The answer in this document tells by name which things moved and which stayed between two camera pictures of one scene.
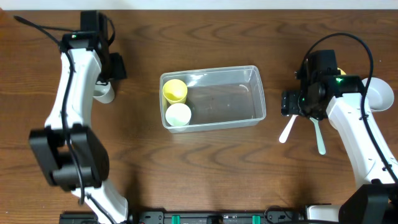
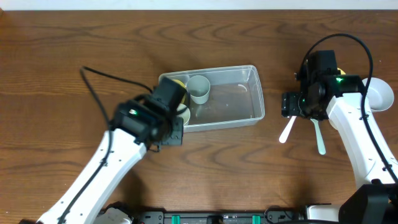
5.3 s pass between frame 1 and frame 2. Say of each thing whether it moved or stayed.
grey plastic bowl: stayed
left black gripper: moved
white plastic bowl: stayed
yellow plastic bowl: stayed
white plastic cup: stayed
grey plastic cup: moved
